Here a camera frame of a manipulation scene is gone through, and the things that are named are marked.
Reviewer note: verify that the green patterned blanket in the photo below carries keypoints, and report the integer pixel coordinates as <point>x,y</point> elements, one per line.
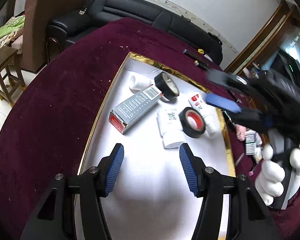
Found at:
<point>11,30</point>

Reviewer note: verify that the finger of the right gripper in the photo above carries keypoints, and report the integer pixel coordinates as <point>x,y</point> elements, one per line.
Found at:
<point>220,78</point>
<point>222,103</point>

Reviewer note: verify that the grey silver carton box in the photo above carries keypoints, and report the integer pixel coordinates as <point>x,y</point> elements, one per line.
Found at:
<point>127,113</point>

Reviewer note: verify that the brown armchair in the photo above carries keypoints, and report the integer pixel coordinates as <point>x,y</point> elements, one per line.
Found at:
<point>38,47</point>

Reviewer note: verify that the right white gloved hand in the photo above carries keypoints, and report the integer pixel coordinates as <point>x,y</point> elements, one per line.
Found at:
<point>269,181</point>

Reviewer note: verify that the black marker pen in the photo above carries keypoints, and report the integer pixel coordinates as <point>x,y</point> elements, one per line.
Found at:
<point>191,55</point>

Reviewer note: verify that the black marker yellow end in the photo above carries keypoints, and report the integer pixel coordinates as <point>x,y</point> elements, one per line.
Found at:
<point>202,65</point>

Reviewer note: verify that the white tube red label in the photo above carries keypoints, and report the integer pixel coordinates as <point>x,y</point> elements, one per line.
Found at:
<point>208,114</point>

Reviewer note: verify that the yellow small object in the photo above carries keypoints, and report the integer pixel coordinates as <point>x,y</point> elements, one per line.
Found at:
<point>201,51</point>

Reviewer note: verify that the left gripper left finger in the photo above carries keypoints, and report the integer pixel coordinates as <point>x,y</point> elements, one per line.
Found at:
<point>54,215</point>

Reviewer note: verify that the white plastic bottle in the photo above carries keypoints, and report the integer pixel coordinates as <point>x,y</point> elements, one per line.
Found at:
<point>170,128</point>

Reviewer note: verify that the black tape roll white core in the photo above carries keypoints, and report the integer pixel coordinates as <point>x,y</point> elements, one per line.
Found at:
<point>166,85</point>

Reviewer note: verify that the gold rimmed white tray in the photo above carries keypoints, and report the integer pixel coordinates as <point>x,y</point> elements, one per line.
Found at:
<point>151,198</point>

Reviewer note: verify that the wooden stool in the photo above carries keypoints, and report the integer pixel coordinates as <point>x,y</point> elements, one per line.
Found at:
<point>11,77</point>

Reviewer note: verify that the wooden cabinet with mirror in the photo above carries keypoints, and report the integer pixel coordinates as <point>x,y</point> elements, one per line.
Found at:
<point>275,46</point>

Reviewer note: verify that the black tape roll red core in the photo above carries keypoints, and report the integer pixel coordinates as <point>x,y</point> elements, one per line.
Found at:
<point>192,122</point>

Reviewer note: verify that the pink plush toy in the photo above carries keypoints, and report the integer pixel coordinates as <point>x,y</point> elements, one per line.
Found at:
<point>240,132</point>

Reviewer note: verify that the white blue medicine box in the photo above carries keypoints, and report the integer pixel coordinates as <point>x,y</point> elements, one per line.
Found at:
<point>250,142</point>

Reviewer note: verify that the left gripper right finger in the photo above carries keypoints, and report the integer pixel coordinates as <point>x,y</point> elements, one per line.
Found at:
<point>248,218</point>

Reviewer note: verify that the black leather sofa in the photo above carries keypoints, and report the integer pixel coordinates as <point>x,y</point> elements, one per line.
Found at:
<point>68,28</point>

